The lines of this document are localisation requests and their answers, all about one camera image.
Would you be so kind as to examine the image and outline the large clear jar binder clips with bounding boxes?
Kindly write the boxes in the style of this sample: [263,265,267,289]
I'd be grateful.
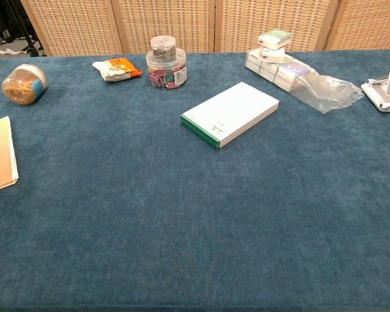
[145,47,188,92]

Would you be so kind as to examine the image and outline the white notepad with green edge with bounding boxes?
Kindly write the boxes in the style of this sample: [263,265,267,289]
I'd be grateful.
[180,81,280,151]

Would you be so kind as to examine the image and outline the blue table cloth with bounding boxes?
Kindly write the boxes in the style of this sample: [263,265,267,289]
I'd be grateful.
[0,48,390,312]

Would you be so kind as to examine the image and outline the small clear jar paper clips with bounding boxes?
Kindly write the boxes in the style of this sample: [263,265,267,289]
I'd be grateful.
[149,34,177,60]

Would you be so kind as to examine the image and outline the orange and white snack packet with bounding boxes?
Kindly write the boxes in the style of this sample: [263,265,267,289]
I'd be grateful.
[92,57,144,83]

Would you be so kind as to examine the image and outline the wicker folding screen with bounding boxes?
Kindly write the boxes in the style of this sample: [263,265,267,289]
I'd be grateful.
[19,0,390,58]

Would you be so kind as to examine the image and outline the clear plastic pack of boxes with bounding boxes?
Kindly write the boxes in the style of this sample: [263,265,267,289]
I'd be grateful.
[244,49,365,114]

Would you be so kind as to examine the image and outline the green and white small box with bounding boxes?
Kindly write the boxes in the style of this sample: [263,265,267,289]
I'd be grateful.
[257,28,294,51]

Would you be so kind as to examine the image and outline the clear jar with brown contents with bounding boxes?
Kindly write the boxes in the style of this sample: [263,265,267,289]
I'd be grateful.
[1,63,49,106]

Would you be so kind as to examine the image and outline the white phone stand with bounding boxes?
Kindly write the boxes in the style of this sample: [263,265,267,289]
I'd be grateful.
[360,62,390,113]

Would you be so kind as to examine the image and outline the black tripod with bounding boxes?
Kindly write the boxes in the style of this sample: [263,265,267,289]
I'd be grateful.
[5,0,48,58]

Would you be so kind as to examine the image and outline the yellow notebook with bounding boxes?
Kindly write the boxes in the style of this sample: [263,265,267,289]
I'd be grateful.
[0,116,20,195]

